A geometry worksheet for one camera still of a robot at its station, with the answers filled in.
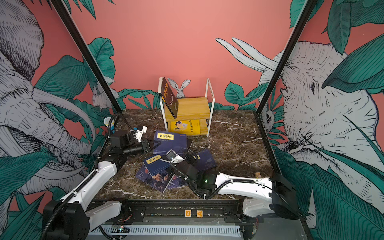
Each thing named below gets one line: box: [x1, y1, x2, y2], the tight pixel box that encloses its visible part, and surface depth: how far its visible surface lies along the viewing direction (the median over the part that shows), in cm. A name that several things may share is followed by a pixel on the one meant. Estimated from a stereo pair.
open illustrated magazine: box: [135, 165, 188, 193], surface depth 85 cm
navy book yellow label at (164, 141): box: [153, 130, 187, 155], surface depth 80 cm
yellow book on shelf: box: [170, 119, 201, 136], surface depth 107 cm
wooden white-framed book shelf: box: [158, 76, 216, 137], surface depth 98 cm
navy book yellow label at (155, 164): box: [142, 154, 171, 176], surface depth 90 cm
